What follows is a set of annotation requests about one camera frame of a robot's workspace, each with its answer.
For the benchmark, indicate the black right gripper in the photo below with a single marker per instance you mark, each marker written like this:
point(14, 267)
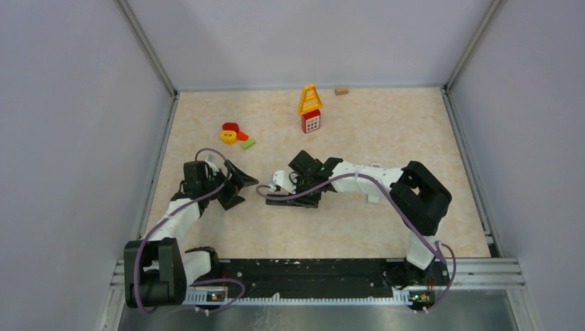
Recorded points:
point(297, 180)

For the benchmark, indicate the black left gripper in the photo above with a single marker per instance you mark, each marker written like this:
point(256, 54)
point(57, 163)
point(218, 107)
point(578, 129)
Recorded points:
point(240, 180)

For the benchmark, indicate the black TV remote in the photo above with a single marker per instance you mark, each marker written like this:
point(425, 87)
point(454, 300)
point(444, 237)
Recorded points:
point(292, 201)

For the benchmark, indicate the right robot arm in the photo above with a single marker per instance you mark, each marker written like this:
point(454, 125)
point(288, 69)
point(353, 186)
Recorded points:
point(420, 199)

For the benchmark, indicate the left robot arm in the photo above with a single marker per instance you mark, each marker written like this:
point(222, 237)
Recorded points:
point(156, 273)

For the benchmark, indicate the green toy block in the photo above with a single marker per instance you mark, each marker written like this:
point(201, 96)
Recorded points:
point(248, 143)

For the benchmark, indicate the yellow traffic light block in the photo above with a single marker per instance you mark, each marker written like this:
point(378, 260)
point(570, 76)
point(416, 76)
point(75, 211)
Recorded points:
point(229, 136)

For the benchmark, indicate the orange triangular toy block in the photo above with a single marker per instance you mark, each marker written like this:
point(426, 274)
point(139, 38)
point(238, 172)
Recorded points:
point(242, 136)

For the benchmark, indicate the red window toy block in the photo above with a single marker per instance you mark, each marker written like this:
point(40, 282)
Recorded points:
point(311, 121)

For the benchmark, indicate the red rounded toy block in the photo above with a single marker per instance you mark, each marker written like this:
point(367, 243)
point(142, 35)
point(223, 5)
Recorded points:
point(231, 126)

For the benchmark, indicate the small wooden cube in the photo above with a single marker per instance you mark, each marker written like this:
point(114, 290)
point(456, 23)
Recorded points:
point(341, 90)

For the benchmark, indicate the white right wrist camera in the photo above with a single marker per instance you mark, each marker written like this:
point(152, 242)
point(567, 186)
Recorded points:
point(283, 180)

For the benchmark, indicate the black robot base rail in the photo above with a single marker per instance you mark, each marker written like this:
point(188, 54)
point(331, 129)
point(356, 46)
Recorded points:
point(318, 282)

